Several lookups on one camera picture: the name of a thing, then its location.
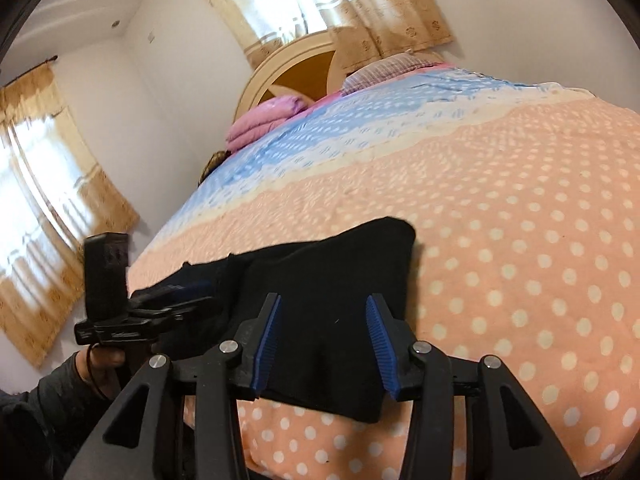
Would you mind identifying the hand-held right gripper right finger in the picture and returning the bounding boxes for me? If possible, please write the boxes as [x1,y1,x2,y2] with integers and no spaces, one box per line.
[365,294,581,480]

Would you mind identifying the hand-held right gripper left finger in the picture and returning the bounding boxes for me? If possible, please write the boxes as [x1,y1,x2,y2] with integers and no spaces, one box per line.
[62,292,282,480]

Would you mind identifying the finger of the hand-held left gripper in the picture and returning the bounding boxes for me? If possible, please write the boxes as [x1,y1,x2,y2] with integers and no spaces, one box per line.
[127,297,217,324]
[131,281,214,306]

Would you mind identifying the black pants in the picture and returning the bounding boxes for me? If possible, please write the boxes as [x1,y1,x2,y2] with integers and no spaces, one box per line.
[129,216,418,423]

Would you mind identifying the person's left hand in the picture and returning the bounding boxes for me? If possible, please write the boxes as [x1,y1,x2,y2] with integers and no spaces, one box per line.
[89,344,128,387]

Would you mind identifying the narrow beige floral curtain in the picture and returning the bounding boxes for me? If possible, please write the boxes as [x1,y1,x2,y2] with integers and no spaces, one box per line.
[0,62,141,368]

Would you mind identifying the brown patterned cloth bundle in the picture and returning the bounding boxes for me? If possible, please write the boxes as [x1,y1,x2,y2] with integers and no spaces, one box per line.
[199,151,227,186]

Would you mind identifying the pink pillows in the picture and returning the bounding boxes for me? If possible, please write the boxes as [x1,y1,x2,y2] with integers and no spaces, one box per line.
[225,94,308,152]

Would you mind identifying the bed with polka dot sheet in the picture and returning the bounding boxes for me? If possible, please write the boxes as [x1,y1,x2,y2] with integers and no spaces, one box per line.
[125,62,640,480]

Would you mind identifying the short dark curtain rod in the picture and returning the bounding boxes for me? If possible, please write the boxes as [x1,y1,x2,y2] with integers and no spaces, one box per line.
[7,55,60,86]

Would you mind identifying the cream wooden headboard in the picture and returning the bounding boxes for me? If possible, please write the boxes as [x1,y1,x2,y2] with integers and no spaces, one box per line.
[234,30,391,126]

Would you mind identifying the striped pillow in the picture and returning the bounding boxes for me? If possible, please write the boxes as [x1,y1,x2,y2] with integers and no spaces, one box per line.
[341,52,446,96]

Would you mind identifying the wide beige floral curtain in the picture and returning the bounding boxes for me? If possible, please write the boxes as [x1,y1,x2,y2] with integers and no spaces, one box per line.
[187,0,455,68]

